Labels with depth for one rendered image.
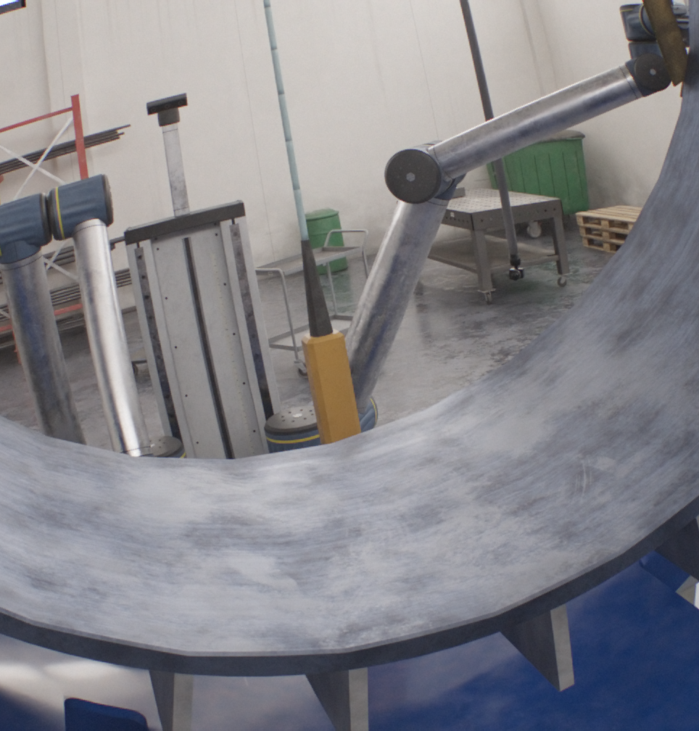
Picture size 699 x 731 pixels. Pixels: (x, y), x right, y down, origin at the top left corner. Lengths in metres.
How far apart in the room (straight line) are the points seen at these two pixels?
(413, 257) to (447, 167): 0.39
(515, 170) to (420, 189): 9.29
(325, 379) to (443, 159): 0.68
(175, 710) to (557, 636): 0.48
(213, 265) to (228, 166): 8.91
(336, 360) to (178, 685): 1.10
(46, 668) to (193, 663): 0.66
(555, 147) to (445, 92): 1.81
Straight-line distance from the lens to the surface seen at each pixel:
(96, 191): 2.26
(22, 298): 2.33
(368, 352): 2.67
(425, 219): 2.54
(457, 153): 2.27
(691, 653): 1.47
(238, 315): 2.72
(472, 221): 8.27
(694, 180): 1.73
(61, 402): 2.45
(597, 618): 1.62
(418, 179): 2.28
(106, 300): 2.21
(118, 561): 1.11
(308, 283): 1.89
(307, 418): 2.55
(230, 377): 2.84
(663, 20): 1.86
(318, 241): 11.22
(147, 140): 11.55
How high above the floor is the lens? 1.94
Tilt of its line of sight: 16 degrees down
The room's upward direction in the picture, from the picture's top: 10 degrees counter-clockwise
